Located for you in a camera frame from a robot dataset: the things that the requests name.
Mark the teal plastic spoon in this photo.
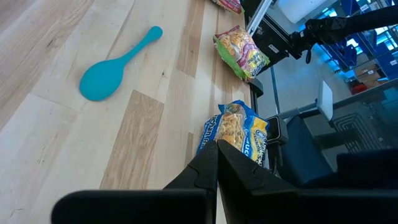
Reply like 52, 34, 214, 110
79, 26, 164, 102

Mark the green ramen noodle packet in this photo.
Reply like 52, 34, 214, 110
213, 25, 271, 82

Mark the blue ramen noodle packet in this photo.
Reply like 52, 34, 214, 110
196, 100, 270, 166

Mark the cardboard box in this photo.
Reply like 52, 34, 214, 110
354, 63, 391, 90

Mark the black table-level camera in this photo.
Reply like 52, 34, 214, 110
266, 115, 289, 146

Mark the red bin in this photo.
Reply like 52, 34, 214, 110
349, 83, 370, 95

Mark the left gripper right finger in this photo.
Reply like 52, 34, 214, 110
217, 139, 299, 192

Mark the dark office chair white armrest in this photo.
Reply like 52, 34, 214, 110
267, 79, 398, 190

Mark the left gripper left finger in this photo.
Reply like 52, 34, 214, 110
164, 139, 219, 192

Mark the blue storage bin rack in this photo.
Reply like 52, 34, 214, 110
323, 0, 398, 80

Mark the grey printed ramen packet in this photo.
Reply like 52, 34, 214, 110
211, 0, 244, 15

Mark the white panel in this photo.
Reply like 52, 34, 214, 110
276, 0, 341, 24

